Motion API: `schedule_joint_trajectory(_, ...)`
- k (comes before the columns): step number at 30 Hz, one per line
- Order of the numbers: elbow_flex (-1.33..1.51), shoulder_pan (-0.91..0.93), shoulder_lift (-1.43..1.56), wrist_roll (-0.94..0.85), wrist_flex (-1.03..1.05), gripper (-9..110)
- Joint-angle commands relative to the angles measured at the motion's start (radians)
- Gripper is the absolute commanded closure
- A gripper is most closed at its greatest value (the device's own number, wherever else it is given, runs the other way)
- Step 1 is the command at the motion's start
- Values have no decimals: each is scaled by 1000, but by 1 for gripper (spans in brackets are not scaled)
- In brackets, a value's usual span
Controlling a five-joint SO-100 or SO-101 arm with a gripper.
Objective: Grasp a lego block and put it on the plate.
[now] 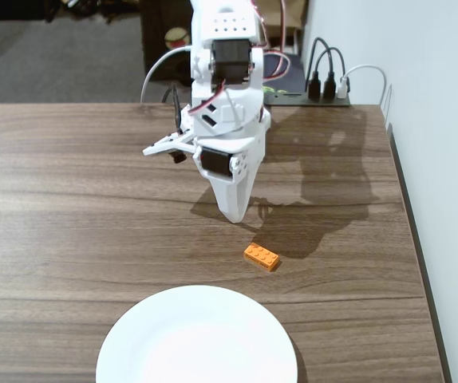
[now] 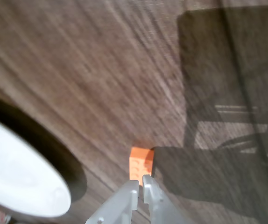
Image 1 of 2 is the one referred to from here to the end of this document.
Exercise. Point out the dark wooden cabinet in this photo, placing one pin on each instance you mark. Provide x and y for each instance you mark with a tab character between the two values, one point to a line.
153	24

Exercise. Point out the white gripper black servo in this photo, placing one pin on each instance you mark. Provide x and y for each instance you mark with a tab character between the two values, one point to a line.
218	160

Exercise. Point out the red white round ball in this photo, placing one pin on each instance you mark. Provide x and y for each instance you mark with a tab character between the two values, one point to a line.
175	38

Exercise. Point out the wrist camera on white bracket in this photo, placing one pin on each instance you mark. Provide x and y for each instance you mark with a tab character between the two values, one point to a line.
161	147

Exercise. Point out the orange lego block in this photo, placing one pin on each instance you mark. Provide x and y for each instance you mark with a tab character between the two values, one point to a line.
261	256

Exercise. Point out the black chair base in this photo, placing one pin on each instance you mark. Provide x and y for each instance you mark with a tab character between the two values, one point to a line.
93	6

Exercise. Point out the white round plate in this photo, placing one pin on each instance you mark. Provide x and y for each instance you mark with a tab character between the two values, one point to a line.
197	339

